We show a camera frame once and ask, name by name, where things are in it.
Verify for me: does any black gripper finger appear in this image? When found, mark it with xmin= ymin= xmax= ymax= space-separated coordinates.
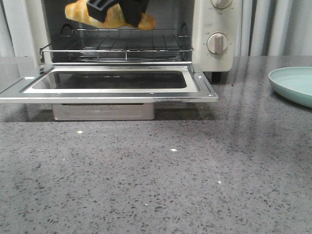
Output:
xmin=86 ymin=0 xmax=119 ymax=22
xmin=119 ymin=0 xmax=149 ymax=27

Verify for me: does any golden croissant bread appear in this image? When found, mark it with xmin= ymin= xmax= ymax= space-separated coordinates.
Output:
xmin=65 ymin=0 xmax=156 ymax=30

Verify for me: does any glass oven door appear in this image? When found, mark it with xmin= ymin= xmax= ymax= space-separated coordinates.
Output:
xmin=0 ymin=64 xmax=218 ymax=104

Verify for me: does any cream Toshiba toaster oven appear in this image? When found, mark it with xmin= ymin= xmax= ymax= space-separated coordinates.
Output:
xmin=25 ymin=0 xmax=241 ymax=80

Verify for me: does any upper cream oven knob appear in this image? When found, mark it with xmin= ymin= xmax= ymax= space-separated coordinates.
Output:
xmin=211 ymin=0 xmax=232 ymax=10

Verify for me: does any cream oven knob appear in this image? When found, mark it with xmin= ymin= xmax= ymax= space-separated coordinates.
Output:
xmin=207 ymin=33 xmax=228 ymax=55
xmin=211 ymin=0 xmax=232 ymax=10

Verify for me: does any lower cream oven knob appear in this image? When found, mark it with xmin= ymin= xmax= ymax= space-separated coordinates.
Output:
xmin=207 ymin=33 xmax=228 ymax=55

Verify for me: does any light green plate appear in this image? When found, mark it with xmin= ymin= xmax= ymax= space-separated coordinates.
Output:
xmin=268 ymin=67 xmax=312 ymax=108

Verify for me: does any metal wire oven rack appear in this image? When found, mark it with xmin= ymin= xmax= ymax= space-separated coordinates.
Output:
xmin=39 ymin=29 xmax=193 ymax=62

